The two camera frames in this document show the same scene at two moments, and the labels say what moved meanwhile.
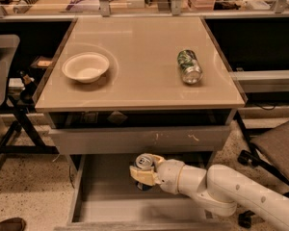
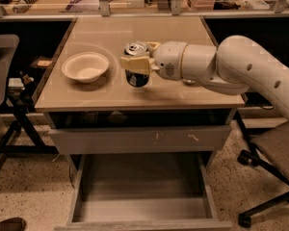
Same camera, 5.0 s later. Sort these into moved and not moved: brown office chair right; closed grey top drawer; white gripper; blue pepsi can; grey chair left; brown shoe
Moved: white gripper; blue pepsi can
Not moved: grey chair left; closed grey top drawer; brown shoe; brown office chair right
